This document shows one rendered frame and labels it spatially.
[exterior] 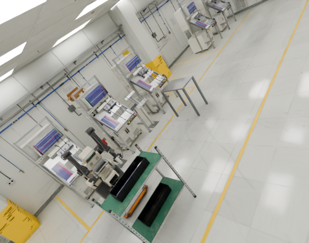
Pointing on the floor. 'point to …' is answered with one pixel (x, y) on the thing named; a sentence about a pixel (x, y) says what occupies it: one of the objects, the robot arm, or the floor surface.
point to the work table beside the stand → (179, 83)
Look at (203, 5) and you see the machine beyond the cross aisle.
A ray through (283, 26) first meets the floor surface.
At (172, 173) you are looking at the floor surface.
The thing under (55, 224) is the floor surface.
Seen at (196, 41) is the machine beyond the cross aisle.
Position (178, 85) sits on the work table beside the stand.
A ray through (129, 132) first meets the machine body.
